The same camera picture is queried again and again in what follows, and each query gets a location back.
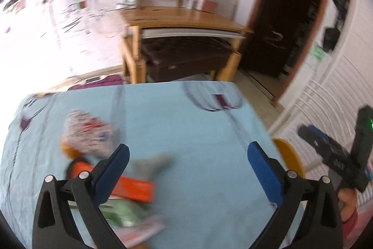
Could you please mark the white metal chair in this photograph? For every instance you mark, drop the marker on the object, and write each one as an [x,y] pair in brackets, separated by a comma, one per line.
[317,97]

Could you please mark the green packet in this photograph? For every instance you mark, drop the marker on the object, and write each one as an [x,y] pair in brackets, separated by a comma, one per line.
[122,212]

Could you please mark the pink box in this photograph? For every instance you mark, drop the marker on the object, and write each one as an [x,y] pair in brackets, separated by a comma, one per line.
[210,5]

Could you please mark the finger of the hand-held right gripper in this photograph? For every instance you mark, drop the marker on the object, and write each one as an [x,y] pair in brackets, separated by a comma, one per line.
[310,136]
[320,133]

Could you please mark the green label jar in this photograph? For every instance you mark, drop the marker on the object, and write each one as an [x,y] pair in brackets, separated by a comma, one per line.
[131,2]

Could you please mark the light blue printed tablecloth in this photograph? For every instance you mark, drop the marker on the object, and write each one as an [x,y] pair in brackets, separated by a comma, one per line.
[189,126]

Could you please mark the white louvered door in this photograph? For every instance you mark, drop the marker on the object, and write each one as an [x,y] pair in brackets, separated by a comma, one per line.
[358,71]

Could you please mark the black hanging bag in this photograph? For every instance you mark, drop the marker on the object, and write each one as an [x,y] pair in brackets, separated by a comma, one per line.
[339,9]

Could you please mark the red green card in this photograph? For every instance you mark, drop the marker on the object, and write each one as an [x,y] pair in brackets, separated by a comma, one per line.
[82,4]

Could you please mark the green wall sticker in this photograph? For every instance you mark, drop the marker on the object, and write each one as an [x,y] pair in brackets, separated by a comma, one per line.
[317,53]

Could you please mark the dark wooden door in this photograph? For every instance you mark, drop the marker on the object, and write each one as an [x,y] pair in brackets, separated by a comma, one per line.
[285,21]

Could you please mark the dark tufted bench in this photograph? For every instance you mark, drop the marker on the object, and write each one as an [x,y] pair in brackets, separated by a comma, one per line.
[186,56]

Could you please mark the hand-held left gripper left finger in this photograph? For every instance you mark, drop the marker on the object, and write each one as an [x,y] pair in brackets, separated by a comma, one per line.
[113,176]

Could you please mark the person's right hand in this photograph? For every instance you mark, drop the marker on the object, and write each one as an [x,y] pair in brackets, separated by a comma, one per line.
[348,201]

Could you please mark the yellow bin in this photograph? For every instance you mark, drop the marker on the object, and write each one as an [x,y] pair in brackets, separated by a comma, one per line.
[290,155]

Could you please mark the purple cloth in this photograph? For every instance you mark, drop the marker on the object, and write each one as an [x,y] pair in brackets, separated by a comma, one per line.
[99,82]

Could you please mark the white dotted packet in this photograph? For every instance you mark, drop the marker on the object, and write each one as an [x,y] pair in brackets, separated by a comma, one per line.
[90,132]

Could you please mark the orange box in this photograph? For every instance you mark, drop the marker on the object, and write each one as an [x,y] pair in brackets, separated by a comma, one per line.
[134,187]

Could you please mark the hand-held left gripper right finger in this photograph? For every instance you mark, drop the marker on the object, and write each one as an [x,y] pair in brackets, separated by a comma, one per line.
[265,176]

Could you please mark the wooden desk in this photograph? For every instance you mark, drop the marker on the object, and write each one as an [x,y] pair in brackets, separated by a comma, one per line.
[180,18]

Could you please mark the person's right forearm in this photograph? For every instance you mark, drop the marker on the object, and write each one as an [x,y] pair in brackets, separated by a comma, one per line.
[352,219]

